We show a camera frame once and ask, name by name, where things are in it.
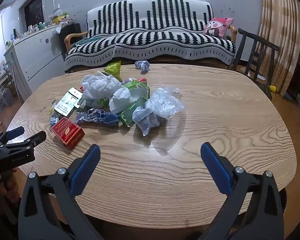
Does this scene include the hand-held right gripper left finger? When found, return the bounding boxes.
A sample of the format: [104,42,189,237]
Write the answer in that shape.
[18,144,105,240]

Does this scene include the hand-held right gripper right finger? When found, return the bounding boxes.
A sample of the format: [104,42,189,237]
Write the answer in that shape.
[197,142,283,240]

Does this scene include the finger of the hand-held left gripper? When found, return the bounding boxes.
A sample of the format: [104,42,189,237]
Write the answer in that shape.
[0,126,25,145]
[0,130,47,153]

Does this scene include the grey blue bag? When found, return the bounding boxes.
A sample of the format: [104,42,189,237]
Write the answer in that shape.
[132,106,165,137]

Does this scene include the green triangular packet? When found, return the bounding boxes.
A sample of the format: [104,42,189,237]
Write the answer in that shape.
[104,60,122,82]

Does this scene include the person's left hand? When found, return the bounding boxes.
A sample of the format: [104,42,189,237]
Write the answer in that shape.
[1,167,22,204]

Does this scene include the small blue white wrapper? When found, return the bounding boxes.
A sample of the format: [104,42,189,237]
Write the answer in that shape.
[49,112,60,127]

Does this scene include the red cigarette box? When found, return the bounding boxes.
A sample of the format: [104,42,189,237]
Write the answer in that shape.
[50,117,86,150]

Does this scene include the white green cigarette box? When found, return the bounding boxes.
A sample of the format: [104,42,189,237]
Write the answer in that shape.
[53,87,83,118]

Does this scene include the dark blue crumpled wrapper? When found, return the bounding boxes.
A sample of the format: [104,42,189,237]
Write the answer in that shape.
[75,108,120,127]

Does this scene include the cluttered side shelf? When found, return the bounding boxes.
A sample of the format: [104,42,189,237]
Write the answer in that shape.
[0,64,14,110]

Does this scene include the green white flattened carton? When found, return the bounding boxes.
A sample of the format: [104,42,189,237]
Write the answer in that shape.
[119,79,151,128]

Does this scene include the white crumpled paper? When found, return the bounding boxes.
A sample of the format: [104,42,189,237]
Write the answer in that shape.
[109,88,132,115]

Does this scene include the white cabinet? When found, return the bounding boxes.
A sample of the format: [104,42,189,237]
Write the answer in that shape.
[4,25,67,93]

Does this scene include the clear plastic bag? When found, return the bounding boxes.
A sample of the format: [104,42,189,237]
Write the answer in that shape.
[150,86,185,119]

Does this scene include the white crumpled plastic bag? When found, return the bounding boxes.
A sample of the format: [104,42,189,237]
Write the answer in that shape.
[80,71,125,101]

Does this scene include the purple pink wrapper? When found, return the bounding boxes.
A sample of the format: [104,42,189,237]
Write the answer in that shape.
[121,77,148,84]

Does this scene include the wooden sofa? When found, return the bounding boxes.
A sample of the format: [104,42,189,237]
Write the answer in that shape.
[64,25,238,74]

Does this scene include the black side cabinet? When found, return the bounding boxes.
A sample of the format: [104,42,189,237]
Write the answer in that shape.
[60,23,82,53]

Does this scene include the pile of toys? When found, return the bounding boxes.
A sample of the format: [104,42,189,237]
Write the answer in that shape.
[49,4,73,33]

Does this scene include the dark framed window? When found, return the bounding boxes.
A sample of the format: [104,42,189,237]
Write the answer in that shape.
[18,0,45,32]

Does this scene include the black wooden chair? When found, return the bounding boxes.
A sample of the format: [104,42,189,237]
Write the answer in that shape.
[231,28,280,100]

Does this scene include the striped black white blanket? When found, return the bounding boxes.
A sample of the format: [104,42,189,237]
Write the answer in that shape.
[64,0,237,73]

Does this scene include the pink cartoon pillow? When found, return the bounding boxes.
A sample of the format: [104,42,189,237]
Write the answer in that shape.
[203,17,234,39]

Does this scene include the beige patterned curtain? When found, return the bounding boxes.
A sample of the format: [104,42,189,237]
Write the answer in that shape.
[259,0,300,97]

